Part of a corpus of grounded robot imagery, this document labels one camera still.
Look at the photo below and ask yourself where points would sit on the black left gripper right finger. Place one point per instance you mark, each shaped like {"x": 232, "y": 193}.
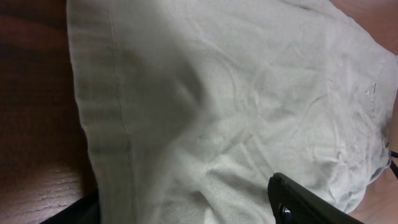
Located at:
{"x": 291, "y": 203}

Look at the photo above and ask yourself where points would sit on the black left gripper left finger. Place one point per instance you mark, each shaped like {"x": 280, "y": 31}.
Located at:
{"x": 84, "y": 211}

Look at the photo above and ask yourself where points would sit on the khaki green shorts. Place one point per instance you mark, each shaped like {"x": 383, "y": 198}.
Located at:
{"x": 189, "y": 107}

